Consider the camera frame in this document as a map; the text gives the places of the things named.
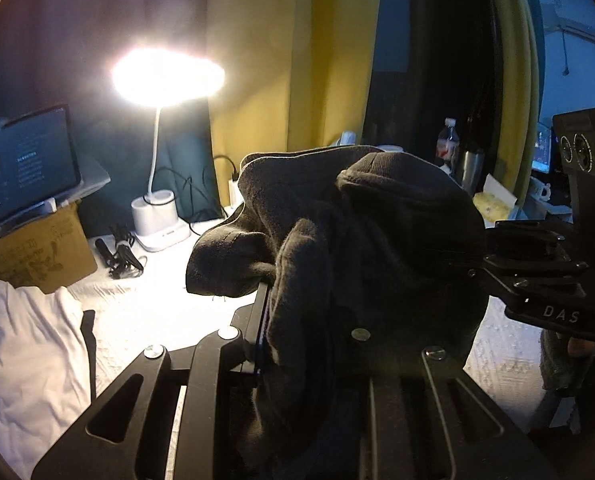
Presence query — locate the dark tablet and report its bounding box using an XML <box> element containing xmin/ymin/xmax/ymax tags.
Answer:
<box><xmin>0</xmin><ymin>105</ymin><xmax>83</xmax><ymax>226</ymax></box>

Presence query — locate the steel tumbler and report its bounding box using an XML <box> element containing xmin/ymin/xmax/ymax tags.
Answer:
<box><xmin>455</xmin><ymin>142</ymin><xmax>485</xmax><ymax>196</ymax></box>

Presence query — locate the person's right forearm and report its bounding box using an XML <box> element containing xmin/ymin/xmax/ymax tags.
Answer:
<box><xmin>540</xmin><ymin>327</ymin><xmax>595</xmax><ymax>396</ymax></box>

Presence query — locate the yellow tissue box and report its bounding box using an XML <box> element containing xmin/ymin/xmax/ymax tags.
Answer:
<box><xmin>472</xmin><ymin>174</ymin><xmax>521</xmax><ymax>223</ymax></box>

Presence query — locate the brown printed t-shirt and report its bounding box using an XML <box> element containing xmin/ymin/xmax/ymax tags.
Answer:
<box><xmin>185</xmin><ymin>145</ymin><xmax>491</xmax><ymax>480</ymax></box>

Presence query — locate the white desk lamp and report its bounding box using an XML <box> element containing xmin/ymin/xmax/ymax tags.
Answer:
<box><xmin>112</xmin><ymin>47</ymin><xmax>227</xmax><ymax>253</ymax></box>

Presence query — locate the white textured table cover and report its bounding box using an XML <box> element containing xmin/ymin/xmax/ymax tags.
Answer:
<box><xmin>65</xmin><ymin>205</ymin><xmax>548</xmax><ymax>461</ymax></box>

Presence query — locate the computer monitor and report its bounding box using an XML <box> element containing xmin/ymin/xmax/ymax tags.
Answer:
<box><xmin>531</xmin><ymin>121</ymin><xmax>553</xmax><ymax>173</ymax></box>

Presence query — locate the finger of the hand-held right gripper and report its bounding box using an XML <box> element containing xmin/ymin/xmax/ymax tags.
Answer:
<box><xmin>481</xmin><ymin>255</ymin><xmax>589</xmax><ymax>286</ymax></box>
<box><xmin>492</xmin><ymin>220</ymin><xmax>578</xmax><ymax>261</ymax></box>

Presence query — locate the dark curtain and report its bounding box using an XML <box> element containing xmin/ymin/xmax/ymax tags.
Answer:
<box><xmin>0</xmin><ymin>0</ymin><xmax>213</xmax><ymax>126</ymax></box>

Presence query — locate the person's right hand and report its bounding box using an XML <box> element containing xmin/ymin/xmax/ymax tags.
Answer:
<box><xmin>566</xmin><ymin>335</ymin><xmax>595</xmax><ymax>360</ymax></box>

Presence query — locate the brown cardboard box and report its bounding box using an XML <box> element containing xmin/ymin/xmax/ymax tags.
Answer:
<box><xmin>0</xmin><ymin>200</ymin><xmax>99</xmax><ymax>295</ymax></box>

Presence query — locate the white mug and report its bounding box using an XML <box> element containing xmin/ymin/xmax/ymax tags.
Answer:
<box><xmin>530</xmin><ymin>177</ymin><xmax>553</xmax><ymax>202</ymax></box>

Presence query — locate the yellow curtain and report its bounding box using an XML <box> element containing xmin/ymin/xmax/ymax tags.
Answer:
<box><xmin>205</xmin><ymin>0</ymin><xmax>378</xmax><ymax>201</ymax></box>
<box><xmin>485</xmin><ymin>0</ymin><xmax>541</xmax><ymax>196</ymax></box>

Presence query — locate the black charging cable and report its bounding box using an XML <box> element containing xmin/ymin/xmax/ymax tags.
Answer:
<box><xmin>168</xmin><ymin>155</ymin><xmax>241</xmax><ymax>236</ymax></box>

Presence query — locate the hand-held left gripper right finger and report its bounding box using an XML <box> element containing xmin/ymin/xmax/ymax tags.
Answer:
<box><xmin>350</xmin><ymin>327</ymin><xmax>561</xmax><ymax>480</ymax></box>

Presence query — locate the white crumpled garment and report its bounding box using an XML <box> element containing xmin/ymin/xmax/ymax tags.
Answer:
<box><xmin>0</xmin><ymin>277</ymin><xmax>98</xmax><ymax>441</ymax></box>

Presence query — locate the clear water bottle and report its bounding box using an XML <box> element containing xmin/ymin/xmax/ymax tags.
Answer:
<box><xmin>436</xmin><ymin>117</ymin><xmax>461</xmax><ymax>173</ymax></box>

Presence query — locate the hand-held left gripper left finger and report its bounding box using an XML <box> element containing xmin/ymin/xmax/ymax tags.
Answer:
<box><xmin>30</xmin><ymin>280</ymin><xmax>271</xmax><ymax>480</ymax></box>

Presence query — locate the black bundled cable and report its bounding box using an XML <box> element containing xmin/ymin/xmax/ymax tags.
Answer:
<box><xmin>94</xmin><ymin>222</ymin><xmax>146</xmax><ymax>281</ymax></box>

